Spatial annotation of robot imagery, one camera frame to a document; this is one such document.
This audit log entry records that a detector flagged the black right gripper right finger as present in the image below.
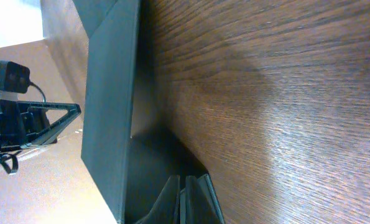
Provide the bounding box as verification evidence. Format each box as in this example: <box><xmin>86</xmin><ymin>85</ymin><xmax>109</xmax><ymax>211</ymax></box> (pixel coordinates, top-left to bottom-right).
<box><xmin>180</xmin><ymin>174</ymin><xmax>225</xmax><ymax>224</ymax></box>

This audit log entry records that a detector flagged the black box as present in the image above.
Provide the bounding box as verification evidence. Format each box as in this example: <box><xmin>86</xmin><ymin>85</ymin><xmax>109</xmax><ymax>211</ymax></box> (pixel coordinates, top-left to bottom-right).
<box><xmin>75</xmin><ymin>1</ymin><xmax>205</xmax><ymax>223</ymax></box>

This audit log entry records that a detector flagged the black left camera cable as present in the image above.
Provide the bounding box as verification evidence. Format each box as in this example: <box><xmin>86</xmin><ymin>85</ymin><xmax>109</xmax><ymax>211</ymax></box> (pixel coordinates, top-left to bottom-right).
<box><xmin>28</xmin><ymin>81</ymin><xmax>47</xmax><ymax>103</ymax></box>

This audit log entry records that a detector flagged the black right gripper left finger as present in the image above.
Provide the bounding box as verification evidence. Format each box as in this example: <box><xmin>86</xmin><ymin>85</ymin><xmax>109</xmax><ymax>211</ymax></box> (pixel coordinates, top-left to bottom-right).
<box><xmin>136</xmin><ymin>175</ymin><xmax>180</xmax><ymax>224</ymax></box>

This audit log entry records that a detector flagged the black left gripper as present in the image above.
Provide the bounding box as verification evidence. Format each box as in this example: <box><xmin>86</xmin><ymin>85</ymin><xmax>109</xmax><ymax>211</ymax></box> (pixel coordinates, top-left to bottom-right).
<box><xmin>0</xmin><ymin>100</ymin><xmax>81</xmax><ymax>153</ymax></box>

